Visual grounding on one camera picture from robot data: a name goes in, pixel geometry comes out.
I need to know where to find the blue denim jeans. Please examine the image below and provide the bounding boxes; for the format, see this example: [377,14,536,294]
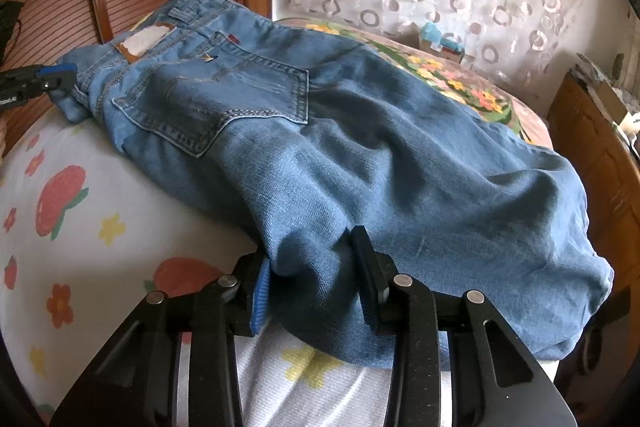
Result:
[52,0,614,367]

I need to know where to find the white strawberry print blanket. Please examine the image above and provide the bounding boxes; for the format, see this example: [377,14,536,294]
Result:
[0,103,559,427]

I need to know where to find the floral bedspread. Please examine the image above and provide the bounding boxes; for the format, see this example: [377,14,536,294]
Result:
[82,0,551,158]

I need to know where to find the blue and brown box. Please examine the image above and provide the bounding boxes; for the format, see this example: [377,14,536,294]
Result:
[419,22,464,64]

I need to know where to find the wooden side cabinet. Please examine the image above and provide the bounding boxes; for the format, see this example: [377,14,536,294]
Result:
[547,69,640,291]

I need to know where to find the cardboard box on cabinet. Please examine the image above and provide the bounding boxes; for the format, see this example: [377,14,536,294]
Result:
[577,53,639,145]

